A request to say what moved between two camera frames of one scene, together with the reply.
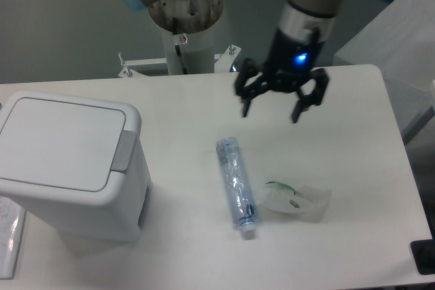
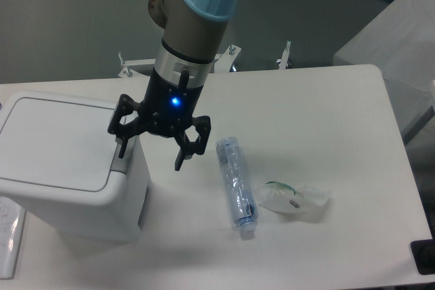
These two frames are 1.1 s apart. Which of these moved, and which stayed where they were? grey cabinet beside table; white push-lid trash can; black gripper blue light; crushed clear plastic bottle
Moved: black gripper blue light
Stayed: crushed clear plastic bottle; grey cabinet beside table; white push-lid trash can
